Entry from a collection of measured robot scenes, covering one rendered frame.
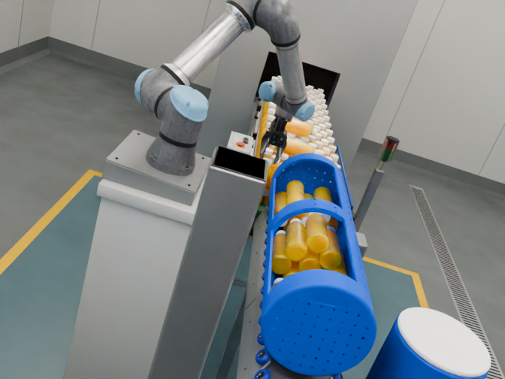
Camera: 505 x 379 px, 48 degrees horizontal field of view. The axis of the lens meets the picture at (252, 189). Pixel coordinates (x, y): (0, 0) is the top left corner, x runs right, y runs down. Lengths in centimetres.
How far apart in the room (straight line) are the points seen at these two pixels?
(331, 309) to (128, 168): 69
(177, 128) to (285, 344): 67
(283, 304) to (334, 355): 20
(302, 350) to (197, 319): 83
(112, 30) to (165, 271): 507
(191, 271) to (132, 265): 115
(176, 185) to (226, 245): 104
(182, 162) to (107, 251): 36
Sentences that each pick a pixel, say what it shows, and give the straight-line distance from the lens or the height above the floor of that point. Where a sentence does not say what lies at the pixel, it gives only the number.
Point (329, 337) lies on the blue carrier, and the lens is 144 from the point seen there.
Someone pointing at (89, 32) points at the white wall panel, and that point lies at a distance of 670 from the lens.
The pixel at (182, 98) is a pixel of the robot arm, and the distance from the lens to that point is 162.
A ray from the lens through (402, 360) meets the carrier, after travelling 170.
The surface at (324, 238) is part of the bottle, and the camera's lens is 168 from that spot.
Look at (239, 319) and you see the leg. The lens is 246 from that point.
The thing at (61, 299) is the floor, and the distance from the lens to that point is 304.
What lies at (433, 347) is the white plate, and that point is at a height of 104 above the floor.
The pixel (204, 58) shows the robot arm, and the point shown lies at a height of 151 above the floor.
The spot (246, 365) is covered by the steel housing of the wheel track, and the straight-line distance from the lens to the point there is 159.
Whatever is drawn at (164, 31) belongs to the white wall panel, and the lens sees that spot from 644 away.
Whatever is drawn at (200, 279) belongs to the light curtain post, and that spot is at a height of 157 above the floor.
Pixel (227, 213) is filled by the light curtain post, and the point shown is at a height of 165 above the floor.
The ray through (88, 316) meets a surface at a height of 67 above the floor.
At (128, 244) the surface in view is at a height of 98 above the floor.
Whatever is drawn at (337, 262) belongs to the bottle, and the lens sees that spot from 173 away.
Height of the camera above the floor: 192
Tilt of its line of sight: 24 degrees down
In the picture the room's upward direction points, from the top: 18 degrees clockwise
